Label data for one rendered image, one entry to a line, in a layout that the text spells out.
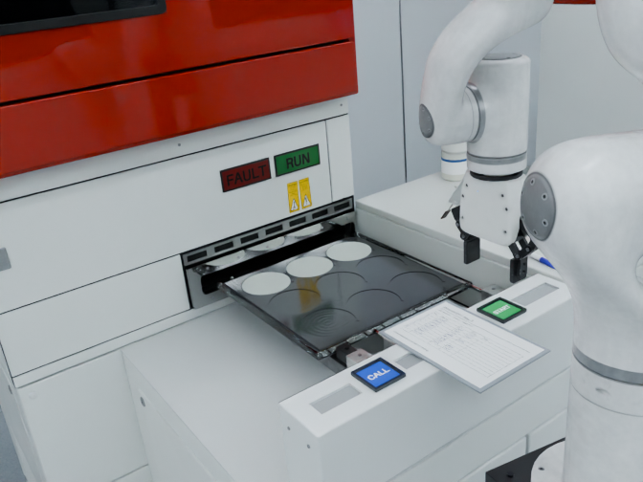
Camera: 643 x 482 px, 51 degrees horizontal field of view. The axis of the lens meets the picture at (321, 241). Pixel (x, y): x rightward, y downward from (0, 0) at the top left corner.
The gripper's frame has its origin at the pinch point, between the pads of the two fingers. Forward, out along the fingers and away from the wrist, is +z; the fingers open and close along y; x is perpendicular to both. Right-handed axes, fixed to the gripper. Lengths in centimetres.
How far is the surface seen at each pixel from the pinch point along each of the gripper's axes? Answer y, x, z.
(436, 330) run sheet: -2.7, -9.8, 8.8
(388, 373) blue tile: 1.0, -22.9, 8.7
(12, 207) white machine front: -58, -56, -11
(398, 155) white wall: -206, 161, 61
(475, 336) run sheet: 2.4, -6.8, 8.8
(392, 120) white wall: -206, 158, 41
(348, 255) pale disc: -45.1, 5.3, 15.2
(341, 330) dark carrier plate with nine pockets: -21.7, -14.7, 15.2
